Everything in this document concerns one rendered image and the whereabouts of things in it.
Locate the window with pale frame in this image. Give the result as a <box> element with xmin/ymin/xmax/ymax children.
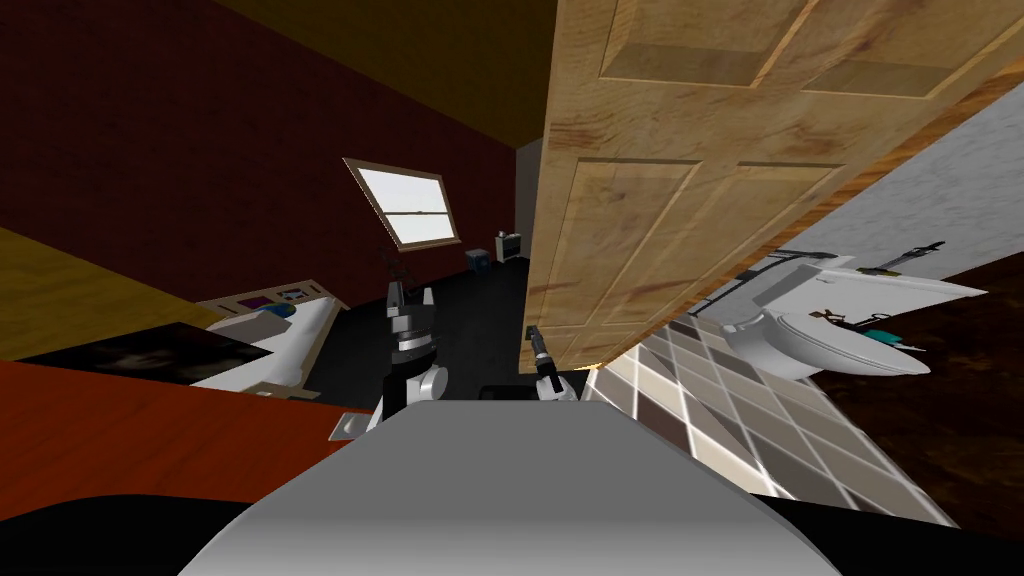
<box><xmin>343</xmin><ymin>156</ymin><xmax>464</xmax><ymax>254</ymax></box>

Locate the light wooden door leaf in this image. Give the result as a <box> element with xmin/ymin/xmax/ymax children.
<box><xmin>518</xmin><ymin>0</ymin><xmax>1024</xmax><ymax>375</ymax></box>

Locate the white toilet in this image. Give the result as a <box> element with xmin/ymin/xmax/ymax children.
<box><xmin>718</xmin><ymin>252</ymin><xmax>990</xmax><ymax>382</ymax></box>

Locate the silver metal plate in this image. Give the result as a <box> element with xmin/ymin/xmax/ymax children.
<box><xmin>328</xmin><ymin>411</ymin><xmax>375</xmax><ymax>442</ymax></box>

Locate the reddish brown door leaf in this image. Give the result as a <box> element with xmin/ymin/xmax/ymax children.
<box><xmin>0</xmin><ymin>359</ymin><xmax>379</xmax><ymax>523</ymax></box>

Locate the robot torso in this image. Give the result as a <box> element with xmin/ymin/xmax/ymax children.
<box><xmin>177</xmin><ymin>385</ymin><xmax>843</xmax><ymax>576</ymax></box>

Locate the bed with white sheet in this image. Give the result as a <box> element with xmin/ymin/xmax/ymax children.
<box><xmin>195</xmin><ymin>278</ymin><xmax>351</xmax><ymax>401</ymax></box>

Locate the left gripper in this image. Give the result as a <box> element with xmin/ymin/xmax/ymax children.
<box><xmin>387</xmin><ymin>279</ymin><xmax>439</xmax><ymax>344</ymax></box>

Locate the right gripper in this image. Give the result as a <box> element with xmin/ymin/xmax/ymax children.
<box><xmin>524</xmin><ymin>323</ymin><xmax>557</xmax><ymax>379</ymax></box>

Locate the dark picture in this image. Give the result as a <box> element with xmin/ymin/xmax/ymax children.
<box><xmin>15</xmin><ymin>321</ymin><xmax>275</xmax><ymax>388</ymax></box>

